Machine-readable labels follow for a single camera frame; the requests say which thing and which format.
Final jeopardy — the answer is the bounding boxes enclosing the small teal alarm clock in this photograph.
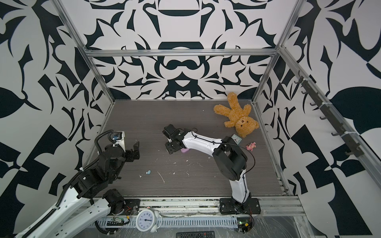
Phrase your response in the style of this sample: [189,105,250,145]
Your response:
[231,134,242,145]

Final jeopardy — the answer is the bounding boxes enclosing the white round alarm clock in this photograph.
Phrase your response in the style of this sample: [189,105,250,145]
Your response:
[136,209,163,233]

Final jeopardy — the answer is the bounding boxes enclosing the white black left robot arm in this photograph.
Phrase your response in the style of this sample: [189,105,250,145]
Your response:
[16,130,140,238]

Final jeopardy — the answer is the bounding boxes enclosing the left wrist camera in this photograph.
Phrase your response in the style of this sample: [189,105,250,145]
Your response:
[109,131,126,151]

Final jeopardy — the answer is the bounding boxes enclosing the brown teddy bear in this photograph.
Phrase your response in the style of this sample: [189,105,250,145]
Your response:
[213,92,260,138]

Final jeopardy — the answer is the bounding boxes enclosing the small pink toy figure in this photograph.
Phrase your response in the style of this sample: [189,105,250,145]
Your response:
[246,142,256,152]

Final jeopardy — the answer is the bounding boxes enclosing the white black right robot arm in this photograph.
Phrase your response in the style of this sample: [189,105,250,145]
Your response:
[162,124,262,215]

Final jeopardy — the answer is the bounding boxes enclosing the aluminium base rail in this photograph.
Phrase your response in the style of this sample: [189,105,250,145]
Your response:
[86,195,306,217]

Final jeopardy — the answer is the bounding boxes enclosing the green circuit board left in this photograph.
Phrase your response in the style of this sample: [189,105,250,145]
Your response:
[107,217,130,227]

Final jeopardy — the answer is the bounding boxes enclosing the white slotted cable duct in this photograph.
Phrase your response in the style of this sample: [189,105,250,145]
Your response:
[98,217,239,229]

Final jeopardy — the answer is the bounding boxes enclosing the black remote control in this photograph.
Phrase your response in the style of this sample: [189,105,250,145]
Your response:
[176,231,215,238]

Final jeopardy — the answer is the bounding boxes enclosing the black wall hook rail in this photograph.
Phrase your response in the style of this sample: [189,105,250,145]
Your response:
[296,76,365,158]

